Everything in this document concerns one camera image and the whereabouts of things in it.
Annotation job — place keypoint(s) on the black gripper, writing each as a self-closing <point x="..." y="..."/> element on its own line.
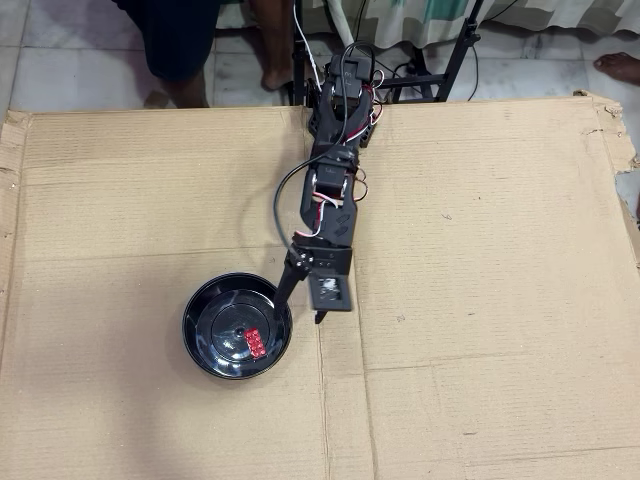
<point x="327" y="259"/>

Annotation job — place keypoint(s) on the red lego block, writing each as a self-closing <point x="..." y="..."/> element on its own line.
<point x="255" y="344"/>

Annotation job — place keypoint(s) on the black round bowl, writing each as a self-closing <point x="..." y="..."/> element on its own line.
<point x="210" y="350"/>

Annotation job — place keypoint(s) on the brown cardboard sheet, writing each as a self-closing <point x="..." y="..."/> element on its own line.
<point x="150" y="200"/>

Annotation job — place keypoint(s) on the bare leg below shorts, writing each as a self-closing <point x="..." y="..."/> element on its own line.
<point x="185" y="92"/>

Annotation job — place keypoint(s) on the bare leg with foot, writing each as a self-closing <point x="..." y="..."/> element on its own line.
<point x="275" y="50"/>

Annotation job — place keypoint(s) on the white bed leg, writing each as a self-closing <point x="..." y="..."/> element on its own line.
<point x="340" y="22"/>

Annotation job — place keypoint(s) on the dark blue shorts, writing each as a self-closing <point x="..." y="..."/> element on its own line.
<point x="175" y="35"/>

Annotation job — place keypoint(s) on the black metal stand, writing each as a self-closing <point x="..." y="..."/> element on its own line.
<point x="462" y="45"/>

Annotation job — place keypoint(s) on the bare foot of bystander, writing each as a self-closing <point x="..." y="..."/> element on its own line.
<point x="620" y="67"/>

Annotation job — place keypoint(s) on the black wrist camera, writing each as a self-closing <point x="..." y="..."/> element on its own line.
<point x="330" y="292"/>

